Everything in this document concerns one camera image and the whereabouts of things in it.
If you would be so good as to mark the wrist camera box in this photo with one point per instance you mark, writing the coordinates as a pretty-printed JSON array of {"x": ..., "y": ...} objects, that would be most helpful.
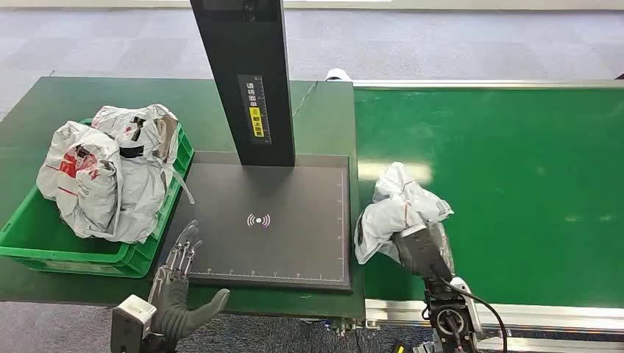
[
  {"x": 465, "y": 297},
  {"x": 131, "y": 321}
]

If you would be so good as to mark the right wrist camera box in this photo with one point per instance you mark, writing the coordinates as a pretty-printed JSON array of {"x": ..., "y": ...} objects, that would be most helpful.
[{"x": 465, "y": 297}]

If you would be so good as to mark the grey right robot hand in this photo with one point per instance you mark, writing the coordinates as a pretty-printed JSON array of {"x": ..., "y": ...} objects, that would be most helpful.
[{"x": 421, "y": 253}]

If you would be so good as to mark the green conveyor belt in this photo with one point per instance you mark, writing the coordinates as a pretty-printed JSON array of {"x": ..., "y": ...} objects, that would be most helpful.
[{"x": 512, "y": 195}]

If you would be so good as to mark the white courier bag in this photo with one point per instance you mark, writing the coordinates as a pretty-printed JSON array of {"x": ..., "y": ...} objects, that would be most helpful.
[
  {"x": 83, "y": 195},
  {"x": 390, "y": 219}
]

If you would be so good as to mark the green plastic crate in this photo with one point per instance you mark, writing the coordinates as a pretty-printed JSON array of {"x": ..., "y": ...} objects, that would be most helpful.
[{"x": 97, "y": 260}]

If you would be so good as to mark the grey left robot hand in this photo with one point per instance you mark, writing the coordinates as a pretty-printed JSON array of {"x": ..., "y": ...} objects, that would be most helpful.
[{"x": 173, "y": 302}]

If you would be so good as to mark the white round object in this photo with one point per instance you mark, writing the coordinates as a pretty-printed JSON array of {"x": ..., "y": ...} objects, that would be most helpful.
[{"x": 337, "y": 74}]

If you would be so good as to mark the black inbound scanner machine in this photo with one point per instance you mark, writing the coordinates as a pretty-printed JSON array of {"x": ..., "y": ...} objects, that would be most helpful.
[{"x": 273, "y": 234}]

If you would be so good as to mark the white courier bag, red print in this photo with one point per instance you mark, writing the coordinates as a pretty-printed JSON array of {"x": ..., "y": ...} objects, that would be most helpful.
[{"x": 83, "y": 195}]

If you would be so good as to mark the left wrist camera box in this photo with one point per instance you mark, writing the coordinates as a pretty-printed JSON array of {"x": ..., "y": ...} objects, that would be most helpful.
[{"x": 131, "y": 321}]

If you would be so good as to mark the silver conveyor frame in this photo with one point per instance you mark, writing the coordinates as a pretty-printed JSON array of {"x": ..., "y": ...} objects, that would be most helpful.
[{"x": 536, "y": 316}]

